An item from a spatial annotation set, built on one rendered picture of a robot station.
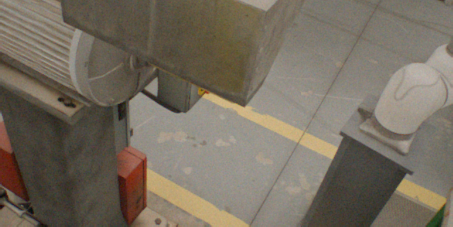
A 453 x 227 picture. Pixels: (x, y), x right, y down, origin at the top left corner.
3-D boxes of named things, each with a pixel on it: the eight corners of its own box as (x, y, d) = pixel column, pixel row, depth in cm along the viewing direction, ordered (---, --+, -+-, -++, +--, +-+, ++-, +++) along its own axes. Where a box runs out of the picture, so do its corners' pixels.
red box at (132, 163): (76, 196, 163) (64, 131, 138) (98, 174, 172) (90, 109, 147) (129, 228, 156) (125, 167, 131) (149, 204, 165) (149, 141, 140)
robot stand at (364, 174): (319, 193, 217) (369, 92, 169) (369, 225, 207) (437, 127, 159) (293, 231, 199) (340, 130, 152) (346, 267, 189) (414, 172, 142)
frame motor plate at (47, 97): (-49, 59, 97) (-54, 45, 94) (33, 14, 113) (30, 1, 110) (72, 126, 87) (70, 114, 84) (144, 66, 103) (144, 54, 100)
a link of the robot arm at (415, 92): (364, 110, 152) (387, 61, 137) (397, 95, 161) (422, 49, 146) (398, 141, 143) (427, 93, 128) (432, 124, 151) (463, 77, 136)
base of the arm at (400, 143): (366, 99, 166) (371, 88, 162) (421, 128, 158) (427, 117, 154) (347, 124, 154) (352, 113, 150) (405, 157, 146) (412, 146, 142)
